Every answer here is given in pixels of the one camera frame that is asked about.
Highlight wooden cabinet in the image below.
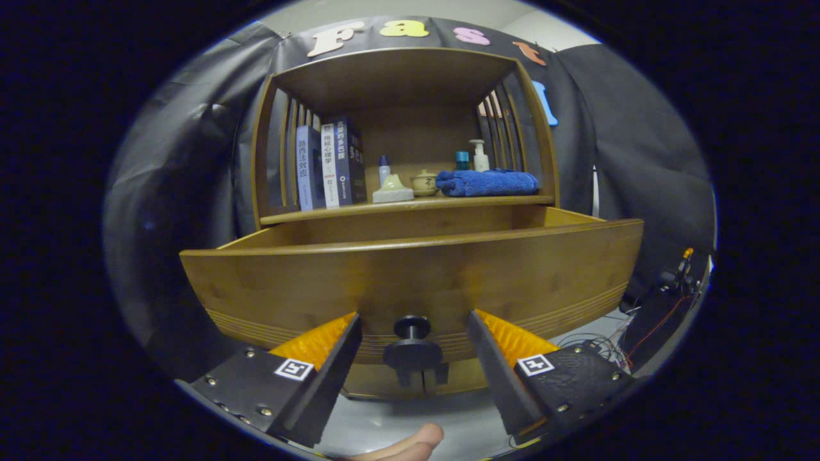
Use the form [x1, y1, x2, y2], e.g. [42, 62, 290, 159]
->
[179, 47, 644, 401]

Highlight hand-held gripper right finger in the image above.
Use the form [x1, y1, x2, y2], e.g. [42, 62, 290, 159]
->
[466, 310, 635, 442]

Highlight folded blue towel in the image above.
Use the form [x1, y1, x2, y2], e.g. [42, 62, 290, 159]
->
[435, 168, 539, 198]

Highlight dark blue book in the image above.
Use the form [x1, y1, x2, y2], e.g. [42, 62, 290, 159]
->
[335, 117, 368, 206]

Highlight light blue book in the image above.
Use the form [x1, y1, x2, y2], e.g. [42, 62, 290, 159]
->
[295, 125, 326, 212]

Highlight black equipment with orange tip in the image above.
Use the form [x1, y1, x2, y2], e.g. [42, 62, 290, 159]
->
[625, 248, 709, 372]

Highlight beige lidded tea cup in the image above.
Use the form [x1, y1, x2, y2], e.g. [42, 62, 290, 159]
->
[410, 169, 440, 197]

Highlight wooden drawer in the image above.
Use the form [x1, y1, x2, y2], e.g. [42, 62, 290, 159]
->
[179, 206, 644, 366]

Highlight black drawer knob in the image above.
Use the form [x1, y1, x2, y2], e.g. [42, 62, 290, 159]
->
[383, 315, 444, 371]

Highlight black backdrop cloth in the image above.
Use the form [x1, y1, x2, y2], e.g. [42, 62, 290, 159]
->
[102, 16, 717, 385]

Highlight white book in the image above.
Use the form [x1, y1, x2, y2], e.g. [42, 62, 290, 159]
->
[321, 123, 340, 209]

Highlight wooden countertop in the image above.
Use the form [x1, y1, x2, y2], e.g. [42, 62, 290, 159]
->
[259, 194, 555, 225]

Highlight cream sponge brush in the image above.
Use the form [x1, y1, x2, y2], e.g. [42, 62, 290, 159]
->
[372, 173, 415, 204]

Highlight thin dark cables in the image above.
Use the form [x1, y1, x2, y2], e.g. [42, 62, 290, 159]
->
[551, 314, 635, 372]

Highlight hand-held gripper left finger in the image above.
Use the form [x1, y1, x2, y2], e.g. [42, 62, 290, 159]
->
[176, 312, 363, 449]

